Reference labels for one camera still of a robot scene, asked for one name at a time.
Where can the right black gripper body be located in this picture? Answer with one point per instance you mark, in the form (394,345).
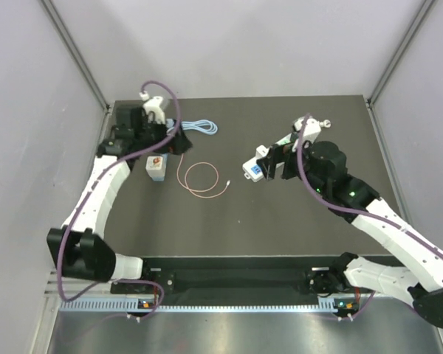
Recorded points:
(290,159)

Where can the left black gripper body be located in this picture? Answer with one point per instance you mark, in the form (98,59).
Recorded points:
(156,133)

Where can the white charger block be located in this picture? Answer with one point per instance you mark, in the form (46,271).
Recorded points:
(261,152)

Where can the small white plug adapter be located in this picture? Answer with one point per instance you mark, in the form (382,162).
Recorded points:
(156,166)

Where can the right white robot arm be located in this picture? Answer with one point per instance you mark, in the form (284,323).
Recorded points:
(321,166)

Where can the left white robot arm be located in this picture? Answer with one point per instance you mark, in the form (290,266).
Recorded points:
(78,247)

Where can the light blue power strip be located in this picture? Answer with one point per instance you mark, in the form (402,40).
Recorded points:
(204,126)

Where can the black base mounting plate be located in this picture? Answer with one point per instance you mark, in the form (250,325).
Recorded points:
(302,274)

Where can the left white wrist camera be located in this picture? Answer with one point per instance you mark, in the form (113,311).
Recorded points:
(153,107)

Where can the left aluminium frame post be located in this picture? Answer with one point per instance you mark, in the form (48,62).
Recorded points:
(65,35)

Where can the aluminium frame post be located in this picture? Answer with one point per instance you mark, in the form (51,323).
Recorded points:
(65,35)
(398,54)

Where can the right aluminium frame post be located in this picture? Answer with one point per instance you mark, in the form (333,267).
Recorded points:
(398,54)

